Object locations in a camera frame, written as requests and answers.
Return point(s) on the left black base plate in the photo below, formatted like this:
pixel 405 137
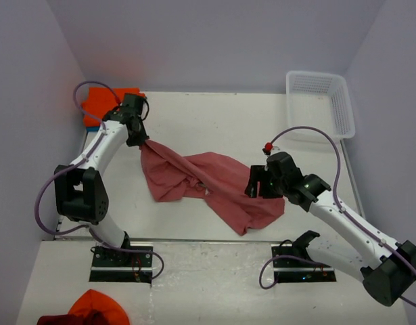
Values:
pixel 112 266

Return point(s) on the pink t shirt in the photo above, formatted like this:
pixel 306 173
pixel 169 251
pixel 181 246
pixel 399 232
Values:
pixel 217 179

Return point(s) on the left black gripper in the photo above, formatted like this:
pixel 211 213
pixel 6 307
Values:
pixel 140 139

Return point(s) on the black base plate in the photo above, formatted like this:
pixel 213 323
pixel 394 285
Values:
pixel 293 271
pixel 112 266

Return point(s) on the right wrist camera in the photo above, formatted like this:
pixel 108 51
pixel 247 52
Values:
pixel 270 149

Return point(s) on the orange cloth at front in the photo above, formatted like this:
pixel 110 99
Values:
pixel 94 307

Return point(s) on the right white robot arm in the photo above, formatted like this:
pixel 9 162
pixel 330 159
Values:
pixel 385 266

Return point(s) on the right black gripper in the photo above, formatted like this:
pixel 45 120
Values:
pixel 258 173

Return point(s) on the folded orange t shirt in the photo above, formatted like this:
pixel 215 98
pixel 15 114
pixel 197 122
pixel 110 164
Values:
pixel 95 91

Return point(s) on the white plastic basket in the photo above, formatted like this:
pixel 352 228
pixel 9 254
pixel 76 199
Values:
pixel 319 100

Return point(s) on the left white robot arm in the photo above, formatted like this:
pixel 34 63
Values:
pixel 80 194

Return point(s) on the dark red cloth at front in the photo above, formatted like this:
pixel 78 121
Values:
pixel 72 320

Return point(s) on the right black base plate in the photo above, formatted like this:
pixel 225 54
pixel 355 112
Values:
pixel 293 271

